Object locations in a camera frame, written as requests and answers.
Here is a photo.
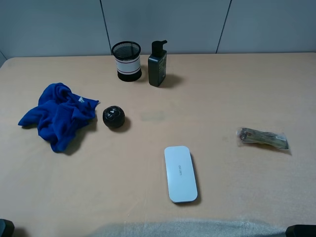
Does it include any black right base corner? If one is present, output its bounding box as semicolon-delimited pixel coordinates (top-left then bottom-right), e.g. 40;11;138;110
285;225;316;237

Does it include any black mesh pen holder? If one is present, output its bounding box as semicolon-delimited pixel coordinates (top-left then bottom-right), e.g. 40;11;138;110
111;41;142;82

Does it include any dark pump dispenser bottle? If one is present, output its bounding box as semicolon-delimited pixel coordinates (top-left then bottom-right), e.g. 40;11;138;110
148;40;167;87

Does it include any black base corner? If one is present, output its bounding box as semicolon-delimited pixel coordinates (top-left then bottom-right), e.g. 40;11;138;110
285;225;316;237
0;219;15;237

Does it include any blue crumpled cloth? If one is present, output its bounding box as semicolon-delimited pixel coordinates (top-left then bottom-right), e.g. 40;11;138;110
18;83;99;153

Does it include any black left base corner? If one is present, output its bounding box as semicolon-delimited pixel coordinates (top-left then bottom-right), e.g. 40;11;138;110
0;219;15;237

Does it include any white rectangular case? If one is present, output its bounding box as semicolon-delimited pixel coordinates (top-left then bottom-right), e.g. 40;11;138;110
164;146;198;203

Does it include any clear plastic snack packet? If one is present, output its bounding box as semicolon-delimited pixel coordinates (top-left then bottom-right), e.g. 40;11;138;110
237;127;289;150

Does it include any black round ball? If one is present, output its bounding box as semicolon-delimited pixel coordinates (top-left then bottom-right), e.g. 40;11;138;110
102;106;125;129

